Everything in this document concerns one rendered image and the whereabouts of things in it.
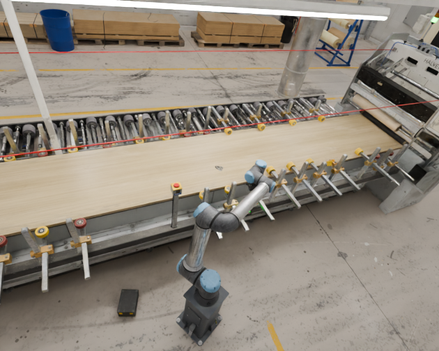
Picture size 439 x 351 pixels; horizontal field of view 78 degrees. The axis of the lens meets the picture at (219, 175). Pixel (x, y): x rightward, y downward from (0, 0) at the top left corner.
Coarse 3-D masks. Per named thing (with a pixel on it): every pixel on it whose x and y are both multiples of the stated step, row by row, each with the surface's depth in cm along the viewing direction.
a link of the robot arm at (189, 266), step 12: (204, 204) 162; (204, 216) 158; (216, 216) 157; (204, 228) 164; (192, 240) 176; (204, 240) 172; (192, 252) 181; (180, 264) 197; (192, 264) 188; (192, 276) 193
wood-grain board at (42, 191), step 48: (144, 144) 276; (192, 144) 287; (240, 144) 300; (288, 144) 314; (336, 144) 329; (384, 144) 346; (0, 192) 210; (48, 192) 217; (96, 192) 224; (144, 192) 231; (192, 192) 240
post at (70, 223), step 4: (68, 220) 179; (68, 224) 180; (72, 224) 182; (68, 228) 183; (72, 228) 185; (72, 232) 187; (76, 232) 190; (72, 236) 190; (76, 236) 192; (76, 240) 195; (80, 248) 203
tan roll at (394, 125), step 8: (352, 96) 404; (360, 96) 391; (360, 104) 388; (368, 104) 379; (368, 112) 382; (376, 112) 369; (384, 112) 365; (384, 120) 361; (392, 120) 353; (392, 128) 353; (400, 128) 349; (408, 136) 340
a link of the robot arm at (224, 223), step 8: (264, 176) 199; (256, 184) 200; (264, 184) 192; (272, 184) 194; (256, 192) 183; (264, 192) 188; (248, 200) 176; (256, 200) 180; (240, 208) 168; (248, 208) 172; (224, 216) 158; (232, 216) 159; (240, 216) 165; (216, 224) 156; (224, 224) 156; (232, 224) 157; (224, 232) 159
